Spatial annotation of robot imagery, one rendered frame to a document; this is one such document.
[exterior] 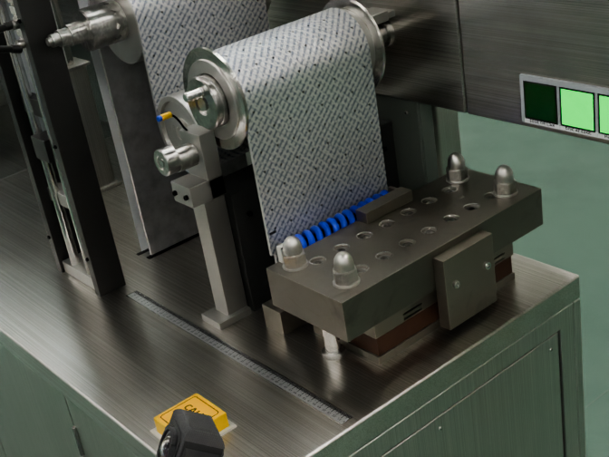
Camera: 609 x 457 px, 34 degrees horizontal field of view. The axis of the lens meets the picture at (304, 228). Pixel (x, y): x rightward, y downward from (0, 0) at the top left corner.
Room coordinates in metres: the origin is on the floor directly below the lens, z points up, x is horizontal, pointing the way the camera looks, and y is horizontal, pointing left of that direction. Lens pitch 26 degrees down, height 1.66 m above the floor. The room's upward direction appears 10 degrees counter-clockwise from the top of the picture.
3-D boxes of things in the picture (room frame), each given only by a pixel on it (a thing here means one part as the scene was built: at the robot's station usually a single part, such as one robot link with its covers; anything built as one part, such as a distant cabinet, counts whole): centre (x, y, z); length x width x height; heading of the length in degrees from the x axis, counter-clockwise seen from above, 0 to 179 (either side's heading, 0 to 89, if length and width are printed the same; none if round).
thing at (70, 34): (1.47, 0.30, 1.33); 0.06 x 0.03 x 0.03; 125
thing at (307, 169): (1.34, -0.04, 1.11); 0.23 x 0.01 x 0.18; 125
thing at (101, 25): (1.51, 0.25, 1.33); 0.06 x 0.06 x 0.06; 35
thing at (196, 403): (1.05, 0.19, 0.91); 0.07 x 0.07 x 0.02; 35
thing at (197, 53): (1.32, 0.09, 1.25); 0.15 x 0.01 x 0.15; 35
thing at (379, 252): (1.26, -0.15, 1.00); 0.40 x 0.16 x 0.06; 125
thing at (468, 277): (1.20, -0.21, 0.96); 0.10 x 0.03 x 0.11; 125
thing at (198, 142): (1.32, 0.14, 1.05); 0.06 x 0.05 x 0.31; 125
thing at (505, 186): (1.32, -0.30, 1.05); 0.04 x 0.04 x 0.04
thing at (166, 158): (1.30, 0.17, 1.18); 0.04 x 0.02 x 0.04; 35
